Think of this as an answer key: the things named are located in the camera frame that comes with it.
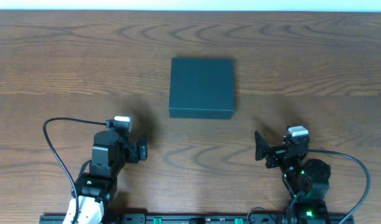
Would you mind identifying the dark green box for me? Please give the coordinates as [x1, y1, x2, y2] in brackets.
[168, 57, 235, 119]

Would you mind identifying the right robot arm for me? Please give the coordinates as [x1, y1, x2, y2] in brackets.
[254, 126, 331, 224]

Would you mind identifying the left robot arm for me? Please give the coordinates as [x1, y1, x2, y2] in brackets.
[63, 130, 147, 224]

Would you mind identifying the right black cable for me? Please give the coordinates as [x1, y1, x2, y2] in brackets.
[306, 149, 372, 224]

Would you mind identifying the black cable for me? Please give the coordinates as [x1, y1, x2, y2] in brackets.
[42, 117, 108, 224]
[306, 149, 372, 224]

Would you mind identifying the left black cable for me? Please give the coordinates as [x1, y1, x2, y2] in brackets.
[42, 117, 108, 224]

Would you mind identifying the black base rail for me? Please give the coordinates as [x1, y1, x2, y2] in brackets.
[39, 211, 343, 224]

